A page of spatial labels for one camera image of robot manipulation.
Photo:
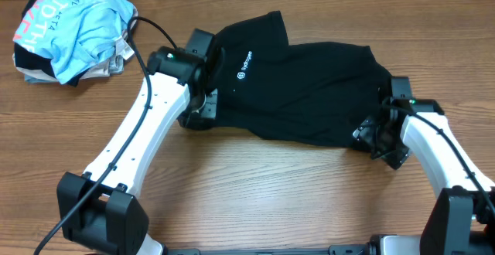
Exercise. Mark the black polo shirt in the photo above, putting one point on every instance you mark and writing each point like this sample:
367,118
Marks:
314,93

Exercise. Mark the black folded garment in pile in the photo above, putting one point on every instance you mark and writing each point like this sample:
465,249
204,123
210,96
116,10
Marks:
36,68

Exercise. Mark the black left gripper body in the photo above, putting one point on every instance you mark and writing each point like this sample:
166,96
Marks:
209,110

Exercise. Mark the light blue printed t-shirt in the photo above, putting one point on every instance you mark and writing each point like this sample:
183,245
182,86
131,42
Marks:
81,27

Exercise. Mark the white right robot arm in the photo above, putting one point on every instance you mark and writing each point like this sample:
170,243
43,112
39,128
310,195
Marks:
462,219

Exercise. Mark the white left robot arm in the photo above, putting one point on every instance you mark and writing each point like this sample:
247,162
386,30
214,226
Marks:
99,209

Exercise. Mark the grey folded garment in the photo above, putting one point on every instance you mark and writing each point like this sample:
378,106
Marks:
113,65

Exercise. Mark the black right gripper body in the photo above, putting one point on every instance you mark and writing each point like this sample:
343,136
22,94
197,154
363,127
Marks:
388,144

